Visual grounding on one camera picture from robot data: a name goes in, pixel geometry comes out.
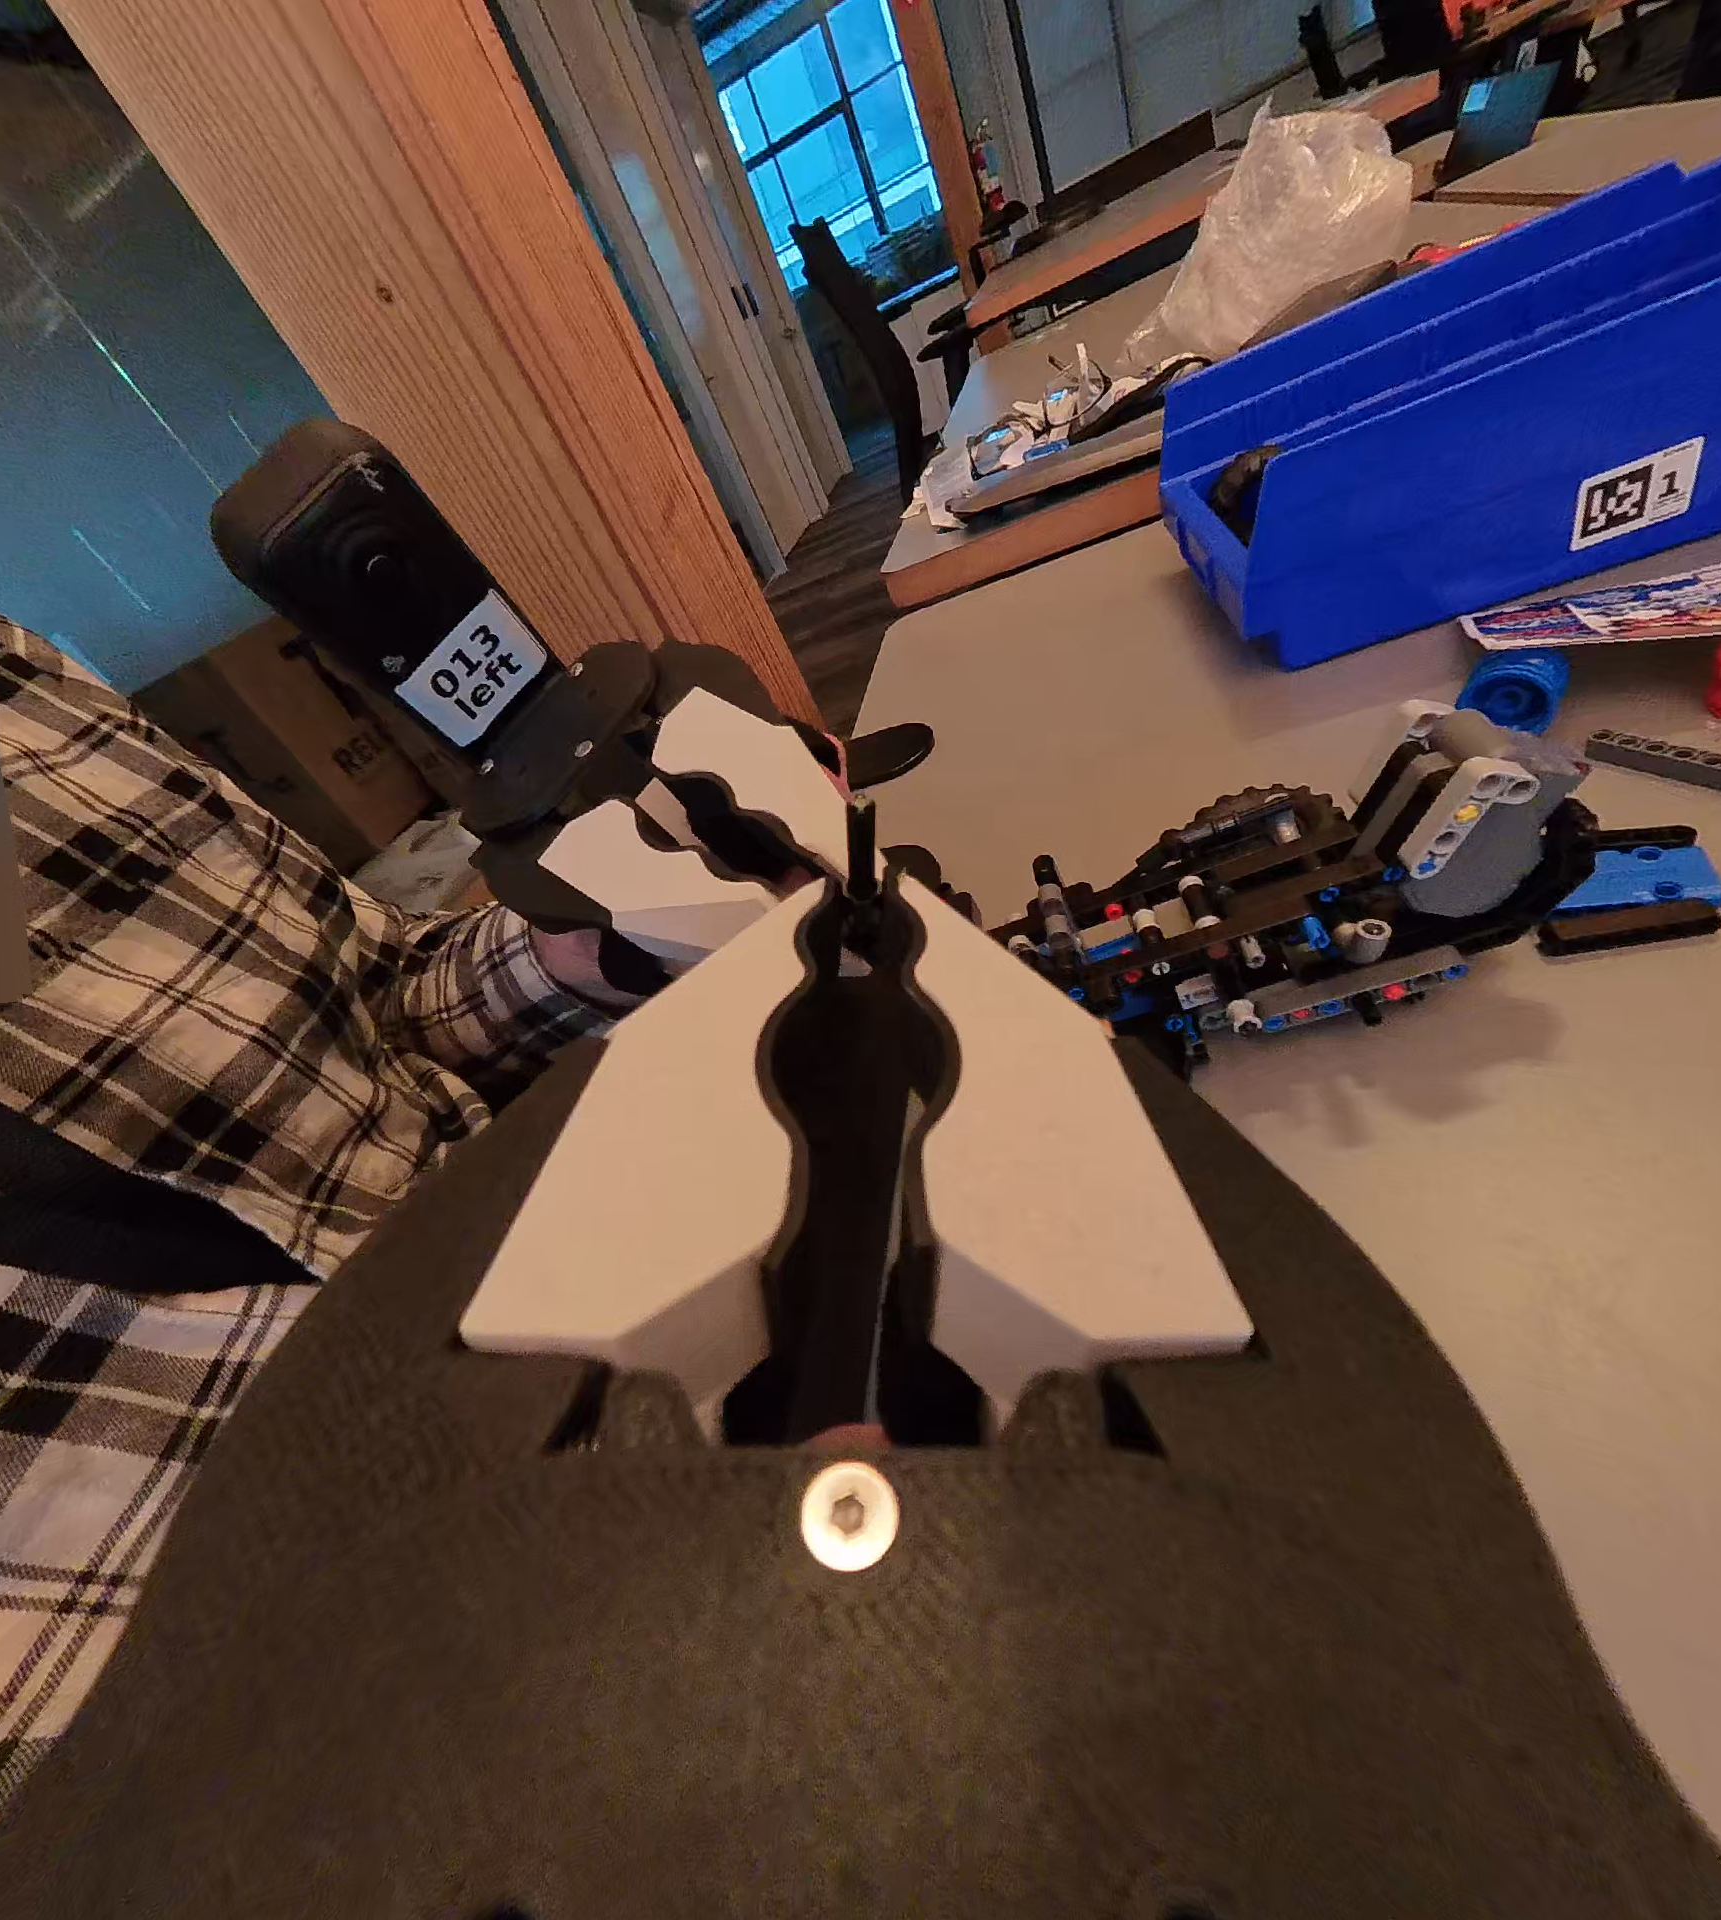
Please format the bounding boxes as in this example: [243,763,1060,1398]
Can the black smooth beam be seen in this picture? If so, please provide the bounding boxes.
[1539,895,1721,959]

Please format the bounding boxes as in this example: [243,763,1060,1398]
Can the printed sticker sheet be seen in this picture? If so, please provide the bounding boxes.
[1460,545,1721,650]

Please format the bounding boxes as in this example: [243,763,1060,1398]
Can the black office chair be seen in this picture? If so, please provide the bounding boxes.
[793,215,975,467]

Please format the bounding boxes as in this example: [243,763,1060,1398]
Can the person's left forearm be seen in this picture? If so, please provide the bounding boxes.
[0,599,622,1187]

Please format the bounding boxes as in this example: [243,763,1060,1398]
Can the blue storage bin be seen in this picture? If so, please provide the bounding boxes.
[1156,108,1721,672]

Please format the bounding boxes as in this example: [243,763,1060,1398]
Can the wooden pillar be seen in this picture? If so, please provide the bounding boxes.
[49,0,824,738]

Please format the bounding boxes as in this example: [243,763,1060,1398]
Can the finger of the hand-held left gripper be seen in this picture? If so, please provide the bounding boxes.
[535,793,802,973]
[650,684,850,887]

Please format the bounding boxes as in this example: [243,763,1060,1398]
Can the grey desk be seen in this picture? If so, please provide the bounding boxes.
[853,493,1721,1920]

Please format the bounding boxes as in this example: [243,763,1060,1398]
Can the person's plaid shirt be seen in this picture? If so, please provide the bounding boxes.
[0,899,501,1861]

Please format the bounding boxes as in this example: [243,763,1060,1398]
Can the blue wheel rim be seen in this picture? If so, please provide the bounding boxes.
[1455,647,1575,738]

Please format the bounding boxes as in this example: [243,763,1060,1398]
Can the crumpled clear plastic bag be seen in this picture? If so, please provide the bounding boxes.
[1131,104,1415,369]

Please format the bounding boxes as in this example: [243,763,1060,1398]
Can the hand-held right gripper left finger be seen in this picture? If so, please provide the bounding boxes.
[457,877,823,1441]

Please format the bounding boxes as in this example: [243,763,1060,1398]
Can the black rod with connector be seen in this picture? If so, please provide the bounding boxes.
[833,793,889,977]

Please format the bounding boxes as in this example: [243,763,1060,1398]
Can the toy truck chassis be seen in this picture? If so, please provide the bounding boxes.
[986,702,1605,1052]

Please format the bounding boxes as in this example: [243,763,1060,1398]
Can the grey holed beam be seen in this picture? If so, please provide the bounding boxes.
[1583,728,1721,804]

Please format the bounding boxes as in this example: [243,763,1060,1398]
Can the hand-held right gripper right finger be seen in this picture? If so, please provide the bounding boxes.
[896,875,1257,1438]

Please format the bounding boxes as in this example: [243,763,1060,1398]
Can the person's left hand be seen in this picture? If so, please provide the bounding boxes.
[526,917,677,1014]

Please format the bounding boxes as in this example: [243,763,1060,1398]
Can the cardboard box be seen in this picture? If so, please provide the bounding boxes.
[131,613,501,917]

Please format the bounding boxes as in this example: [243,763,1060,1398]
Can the large window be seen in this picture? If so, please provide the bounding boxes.
[710,0,940,289]

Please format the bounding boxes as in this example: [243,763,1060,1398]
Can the neighbouring wooden-edged table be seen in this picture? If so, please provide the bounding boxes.
[883,269,1402,609]

